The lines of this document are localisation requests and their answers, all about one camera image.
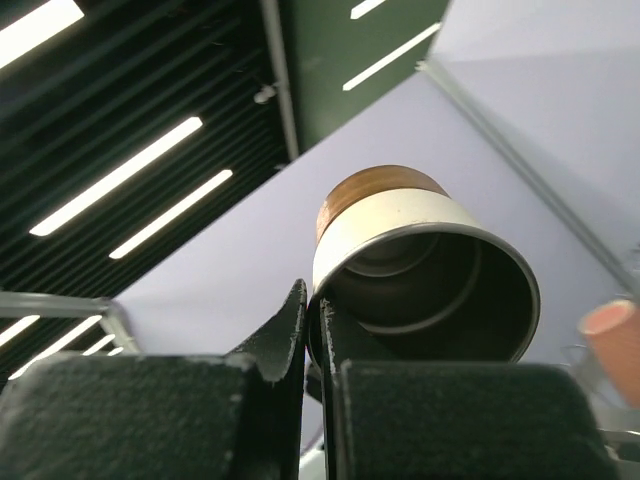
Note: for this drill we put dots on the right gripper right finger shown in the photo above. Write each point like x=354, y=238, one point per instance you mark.
x=387, y=418

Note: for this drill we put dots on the steel wire dish rack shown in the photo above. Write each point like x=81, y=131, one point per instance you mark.
x=616, y=419

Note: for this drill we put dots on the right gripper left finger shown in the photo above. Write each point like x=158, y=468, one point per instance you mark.
x=142, y=416

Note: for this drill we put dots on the brown metal-lined cup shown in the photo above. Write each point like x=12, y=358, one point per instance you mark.
x=415, y=273

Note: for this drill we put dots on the coral mug white interior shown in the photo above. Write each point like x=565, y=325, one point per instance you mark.
x=612, y=333

